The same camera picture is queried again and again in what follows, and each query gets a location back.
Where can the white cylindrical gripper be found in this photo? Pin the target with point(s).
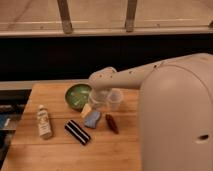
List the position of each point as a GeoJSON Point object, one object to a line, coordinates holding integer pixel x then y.
{"type": "Point", "coordinates": [96, 99]}

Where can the white blue sponge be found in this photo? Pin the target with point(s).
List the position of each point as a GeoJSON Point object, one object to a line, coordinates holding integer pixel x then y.
{"type": "Point", "coordinates": [92, 119]}

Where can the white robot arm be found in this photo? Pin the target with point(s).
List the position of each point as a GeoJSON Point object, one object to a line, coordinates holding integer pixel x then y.
{"type": "Point", "coordinates": [175, 110]}

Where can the green ceramic bowl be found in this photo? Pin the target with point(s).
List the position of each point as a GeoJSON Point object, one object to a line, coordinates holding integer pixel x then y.
{"type": "Point", "coordinates": [77, 96]}

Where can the black white striped block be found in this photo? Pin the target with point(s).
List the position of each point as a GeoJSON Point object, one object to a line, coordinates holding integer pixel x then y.
{"type": "Point", "coordinates": [75, 130]}

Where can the red chili pepper toy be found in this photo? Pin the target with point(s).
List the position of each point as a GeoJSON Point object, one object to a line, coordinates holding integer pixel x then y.
{"type": "Point", "coordinates": [111, 123]}

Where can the wooden table board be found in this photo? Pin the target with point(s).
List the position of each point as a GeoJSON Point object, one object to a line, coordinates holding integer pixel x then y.
{"type": "Point", "coordinates": [106, 151]}

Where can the white plastic bottle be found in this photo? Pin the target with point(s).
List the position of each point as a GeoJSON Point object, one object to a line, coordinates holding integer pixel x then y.
{"type": "Point", "coordinates": [44, 124]}

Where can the left metal frame leg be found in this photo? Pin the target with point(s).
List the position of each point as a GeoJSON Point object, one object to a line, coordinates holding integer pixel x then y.
{"type": "Point", "coordinates": [65, 16]}

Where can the metal frame leg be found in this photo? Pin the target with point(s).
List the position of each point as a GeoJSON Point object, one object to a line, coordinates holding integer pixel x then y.
{"type": "Point", "coordinates": [130, 15]}
{"type": "Point", "coordinates": [65, 16]}

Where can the right metal frame leg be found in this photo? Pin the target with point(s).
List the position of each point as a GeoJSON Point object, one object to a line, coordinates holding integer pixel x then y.
{"type": "Point", "coordinates": [130, 15]}

